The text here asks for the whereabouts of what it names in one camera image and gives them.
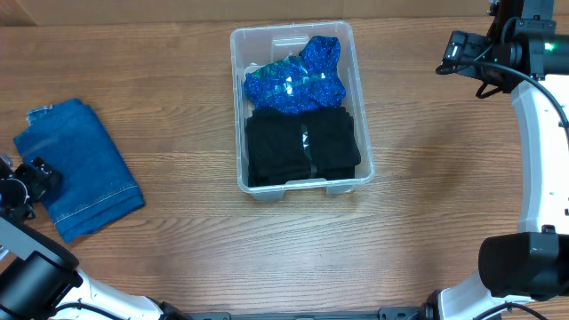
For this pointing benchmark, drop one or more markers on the cardboard wall panel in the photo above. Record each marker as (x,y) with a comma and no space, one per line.
(96,12)

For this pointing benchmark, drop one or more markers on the clear plastic storage bin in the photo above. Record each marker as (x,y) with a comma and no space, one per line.
(254,47)

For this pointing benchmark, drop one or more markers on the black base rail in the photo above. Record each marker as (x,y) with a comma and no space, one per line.
(302,315)

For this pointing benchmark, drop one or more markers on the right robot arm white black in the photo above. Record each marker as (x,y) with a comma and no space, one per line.
(516,270)

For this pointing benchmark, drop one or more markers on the black cloth with band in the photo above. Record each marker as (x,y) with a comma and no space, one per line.
(318,144)

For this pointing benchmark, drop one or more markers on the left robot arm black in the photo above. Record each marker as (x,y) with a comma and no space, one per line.
(44,280)

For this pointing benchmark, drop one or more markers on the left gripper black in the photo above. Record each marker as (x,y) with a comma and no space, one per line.
(38,188)

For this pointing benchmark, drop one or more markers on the shiny blue sequin cloth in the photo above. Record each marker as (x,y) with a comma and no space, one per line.
(301,83)

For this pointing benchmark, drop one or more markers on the blue denim cloth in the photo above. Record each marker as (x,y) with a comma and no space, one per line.
(97,187)

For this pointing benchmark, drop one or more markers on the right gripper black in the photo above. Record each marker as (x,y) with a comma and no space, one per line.
(498,82)

